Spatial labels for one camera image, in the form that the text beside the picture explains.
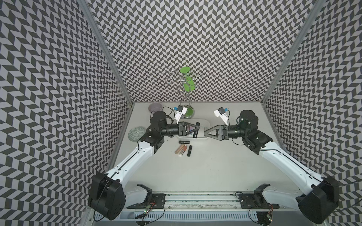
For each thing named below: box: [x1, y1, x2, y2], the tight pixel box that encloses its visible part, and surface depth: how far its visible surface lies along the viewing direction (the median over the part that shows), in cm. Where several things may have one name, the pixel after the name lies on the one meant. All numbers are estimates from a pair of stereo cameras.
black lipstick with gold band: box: [192, 122, 200, 139], surface depth 67 cm
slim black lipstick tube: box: [178, 140, 190, 145], surface depth 96 cm
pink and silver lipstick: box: [178, 145, 188, 157], surface depth 91 cm
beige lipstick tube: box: [174, 143, 185, 155], surface depth 93 cm
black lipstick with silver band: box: [186, 145, 193, 158], surface depth 93 cm
